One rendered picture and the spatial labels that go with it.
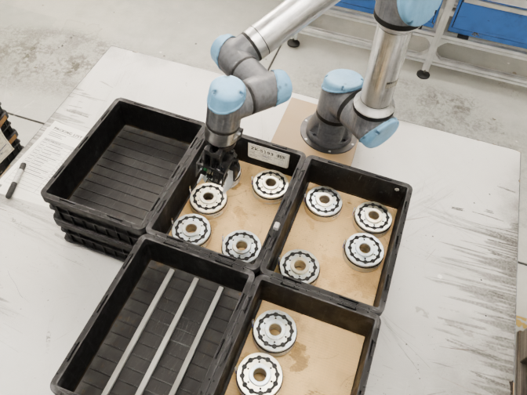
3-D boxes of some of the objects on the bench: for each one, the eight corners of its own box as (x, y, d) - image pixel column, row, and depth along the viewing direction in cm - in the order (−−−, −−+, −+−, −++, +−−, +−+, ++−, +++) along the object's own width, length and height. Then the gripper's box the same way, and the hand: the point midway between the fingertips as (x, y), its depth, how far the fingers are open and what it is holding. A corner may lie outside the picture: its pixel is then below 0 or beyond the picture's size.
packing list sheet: (49, 120, 175) (49, 118, 174) (109, 137, 171) (109, 136, 171) (-10, 190, 156) (-10, 189, 155) (56, 211, 152) (56, 210, 152)
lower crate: (130, 147, 169) (124, 121, 159) (212, 173, 164) (210, 149, 154) (62, 241, 146) (49, 219, 136) (154, 275, 141) (148, 254, 131)
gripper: (187, 142, 110) (184, 195, 128) (237, 161, 109) (227, 213, 127) (202, 116, 115) (198, 172, 133) (251, 135, 114) (240, 188, 132)
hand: (217, 181), depth 130 cm, fingers open, 5 cm apart
